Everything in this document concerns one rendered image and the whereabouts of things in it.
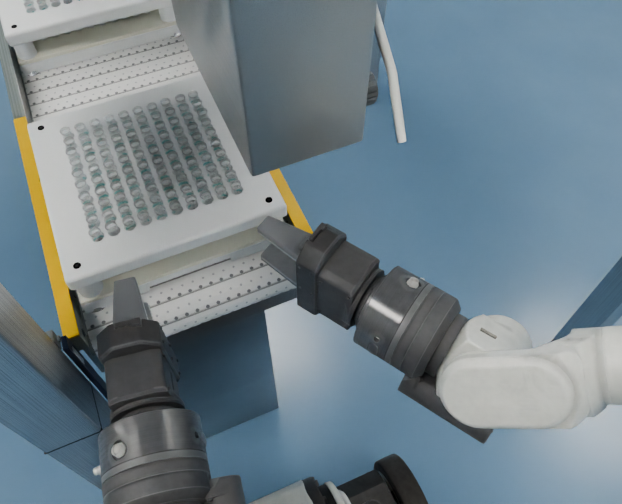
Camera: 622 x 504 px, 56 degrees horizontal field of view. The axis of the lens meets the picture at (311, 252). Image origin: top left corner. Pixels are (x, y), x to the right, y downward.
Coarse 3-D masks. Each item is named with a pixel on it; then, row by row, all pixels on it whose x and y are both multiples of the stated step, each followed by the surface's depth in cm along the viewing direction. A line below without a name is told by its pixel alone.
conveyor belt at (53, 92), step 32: (96, 64) 88; (128, 64) 88; (160, 64) 88; (192, 64) 88; (32, 96) 85; (64, 96) 85; (96, 96) 85; (256, 256) 70; (160, 288) 68; (192, 288) 68; (224, 288) 68; (256, 288) 69; (288, 288) 71; (96, 320) 66; (160, 320) 66; (192, 320) 68; (96, 352) 65
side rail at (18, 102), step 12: (0, 24) 88; (0, 36) 86; (0, 48) 85; (12, 48) 88; (0, 60) 84; (12, 60) 84; (12, 72) 82; (12, 84) 81; (12, 96) 80; (24, 96) 83; (12, 108) 78; (24, 108) 79; (72, 300) 64; (84, 336) 63; (84, 348) 63
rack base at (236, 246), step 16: (224, 240) 68; (240, 240) 68; (256, 240) 68; (176, 256) 67; (192, 256) 67; (208, 256) 67; (224, 256) 68; (240, 256) 69; (128, 272) 66; (144, 272) 66; (160, 272) 66; (176, 272) 67; (112, 288) 65; (144, 288) 66; (96, 304) 65
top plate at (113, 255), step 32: (128, 96) 75; (160, 96) 75; (32, 128) 72; (224, 128) 72; (64, 160) 69; (64, 192) 66; (128, 192) 66; (160, 192) 66; (256, 192) 66; (64, 224) 64; (160, 224) 64; (192, 224) 64; (224, 224) 64; (256, 224) 66; (64, 256) 62; (96, 256) 62; (128, 256) 62; (160, 256) 63
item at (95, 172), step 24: (144, 120) 72; (192, 120) 71; (120, 144) 69; (168, 144) 70; (96, 168) 68; (144, 168) 67; (192, 168) 68; (216, 168) 67; (96, 192) 66; (120, 192) 65; (168, 192) 66; (192, 192) 66
